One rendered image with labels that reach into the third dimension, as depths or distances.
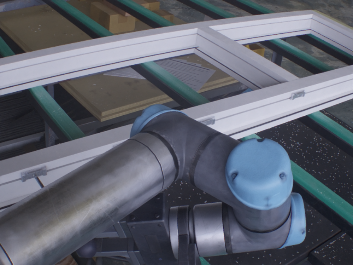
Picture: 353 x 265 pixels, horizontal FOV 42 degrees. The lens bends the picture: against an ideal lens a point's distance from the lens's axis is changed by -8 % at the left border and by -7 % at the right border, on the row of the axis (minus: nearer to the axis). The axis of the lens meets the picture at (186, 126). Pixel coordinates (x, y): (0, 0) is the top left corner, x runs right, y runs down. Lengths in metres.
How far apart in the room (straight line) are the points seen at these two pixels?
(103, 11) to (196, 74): 0.59
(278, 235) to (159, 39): 0.89
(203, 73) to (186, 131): 1.28
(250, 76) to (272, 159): 0.81
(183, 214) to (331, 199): 0.41
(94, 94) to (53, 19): 0.77
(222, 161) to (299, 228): 0.15
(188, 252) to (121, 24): 1.67
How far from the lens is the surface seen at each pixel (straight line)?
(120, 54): 1.36
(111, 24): 2.18
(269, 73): 1.29
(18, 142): 2.01
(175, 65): 1.92
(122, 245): 0.73
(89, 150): 0.89
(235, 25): 1.59
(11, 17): 2.44
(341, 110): 3.35
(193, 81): 1.81
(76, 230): 0.50
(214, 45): 1.44
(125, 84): 1.76
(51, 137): 1.53
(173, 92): 1.28
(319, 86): 1.29
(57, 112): 1.13
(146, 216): 0.64
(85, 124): 1.57
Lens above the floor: 1.44
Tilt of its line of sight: 31 degrees down
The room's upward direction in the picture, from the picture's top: 8 degrees clockwise
